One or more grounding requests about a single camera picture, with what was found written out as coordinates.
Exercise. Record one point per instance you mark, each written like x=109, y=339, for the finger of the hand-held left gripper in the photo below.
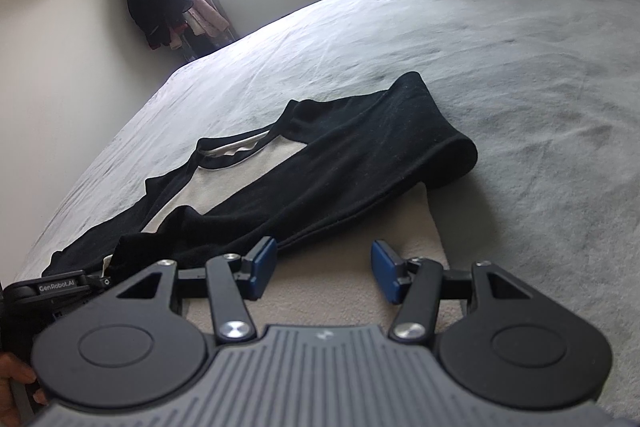
x=102, y=280

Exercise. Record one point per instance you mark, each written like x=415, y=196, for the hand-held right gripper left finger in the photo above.
x=262, y=267

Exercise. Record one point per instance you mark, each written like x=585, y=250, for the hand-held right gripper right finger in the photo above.
x=385, y=272

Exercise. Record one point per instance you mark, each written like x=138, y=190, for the black and beige sweatshirt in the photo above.
x=350, y=147

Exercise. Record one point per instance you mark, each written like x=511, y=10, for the person's left hand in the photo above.
x=9, y=387

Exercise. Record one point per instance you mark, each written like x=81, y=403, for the bed with grey sheet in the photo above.
x=500, y=82

